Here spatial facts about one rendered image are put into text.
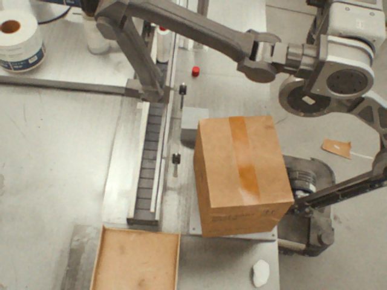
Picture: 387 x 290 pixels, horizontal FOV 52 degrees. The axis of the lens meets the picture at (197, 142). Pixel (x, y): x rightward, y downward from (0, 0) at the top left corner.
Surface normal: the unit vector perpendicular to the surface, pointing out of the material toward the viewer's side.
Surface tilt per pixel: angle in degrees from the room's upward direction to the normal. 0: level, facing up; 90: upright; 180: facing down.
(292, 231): 0
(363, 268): 0
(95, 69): 0
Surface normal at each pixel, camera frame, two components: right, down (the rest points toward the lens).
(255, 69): -0.22, 0.93
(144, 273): 0.08, -0.52
